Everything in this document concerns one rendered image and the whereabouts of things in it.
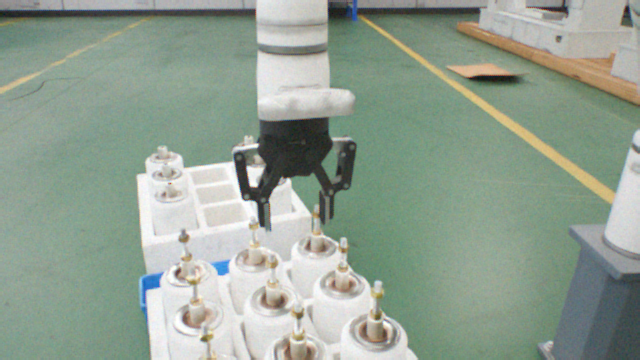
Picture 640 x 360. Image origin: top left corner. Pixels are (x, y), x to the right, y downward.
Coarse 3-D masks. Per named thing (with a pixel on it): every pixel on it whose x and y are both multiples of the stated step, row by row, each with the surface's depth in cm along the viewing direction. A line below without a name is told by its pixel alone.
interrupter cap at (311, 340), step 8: (288, 336) 68; (312, 336) 68; (280, 344) 66; (288, 344) 67; (312, 344) 66; (320, 344) 66; (272, 352) 65; (280, 352) 65; (288, 352) 65; (312, 352) 65; (320, 352) 65
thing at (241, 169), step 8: (240, 152) 50; (240, 160) 50; (240, 168) 50; (240, 176) 51; (248, 176) 51; (240, 184) 51; (248, 184) 51; (240, 192) 52; (248, 192) 52; (248, 200) 52
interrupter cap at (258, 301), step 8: (264, 288) 78; (288, 288) 77; (256, 296) 76; (264, 296) 76; (288, 296) 76; (296, 296) 76; (256, 304) 74; (264, 304) 74; (280, 304) 74; (288, 304) 74; (256, 312) 73; (264, 312) 72; (272, 312) 72; (280, 312) 72; (288, 312) 73
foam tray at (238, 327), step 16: (288, 272) 95; (160, 288) 89; (224, 288) 89; (160, 304) 85; (224, 304) 85; (304, 304) 85; (160, 320) 81; (240, 320) 81; (304, 320) 81; (160, 336) 78; (240, 336) 78; (160, 352) 75; (240, 352) 75; (336, 352) 75
